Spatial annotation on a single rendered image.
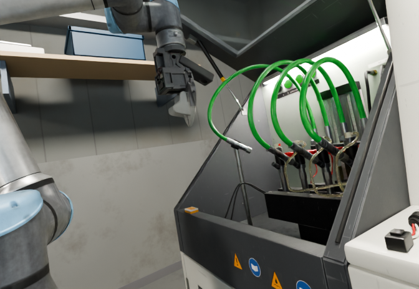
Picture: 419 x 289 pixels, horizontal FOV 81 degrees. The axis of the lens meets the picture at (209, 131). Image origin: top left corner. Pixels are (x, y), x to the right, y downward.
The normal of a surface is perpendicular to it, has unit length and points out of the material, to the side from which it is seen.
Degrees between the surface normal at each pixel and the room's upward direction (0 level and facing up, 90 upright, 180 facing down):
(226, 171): 90
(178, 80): 90
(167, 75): 90
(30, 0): 134
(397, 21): 76
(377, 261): 90
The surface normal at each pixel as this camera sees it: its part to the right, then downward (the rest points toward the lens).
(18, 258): 0.79, -0.19
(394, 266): -0.86, 0.11
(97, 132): 0.55, -0.17
